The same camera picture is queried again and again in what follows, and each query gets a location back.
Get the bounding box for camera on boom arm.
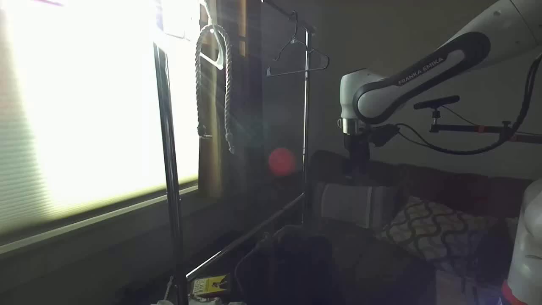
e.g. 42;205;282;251
411;93;542;144

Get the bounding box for near silver rack pole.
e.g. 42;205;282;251
152;44;188;305

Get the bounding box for white plastic coat hanger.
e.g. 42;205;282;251
193;0;237;156

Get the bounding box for dark brown sofa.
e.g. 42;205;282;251
310;151;528;305

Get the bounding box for silver rack pole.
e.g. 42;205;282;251
152;44;188;305
299;29;311;227

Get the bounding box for lower silver rack rail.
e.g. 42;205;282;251
184;192;304;280

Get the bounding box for yellow book on base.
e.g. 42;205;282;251
191;275;228;297

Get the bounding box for far silver rack pole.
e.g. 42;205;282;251
299;29;311;227

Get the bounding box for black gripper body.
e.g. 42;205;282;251
343;124;398;176

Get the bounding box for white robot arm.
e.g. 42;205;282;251
338;0;542;176

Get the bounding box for patterned throw pillow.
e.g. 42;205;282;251
376;197;496;263

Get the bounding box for top silver rail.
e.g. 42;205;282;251
259;0;315;32

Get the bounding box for black wire coat hanger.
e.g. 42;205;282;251
265;14;330;76

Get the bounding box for striped gray cushion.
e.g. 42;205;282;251
316;183;396;229

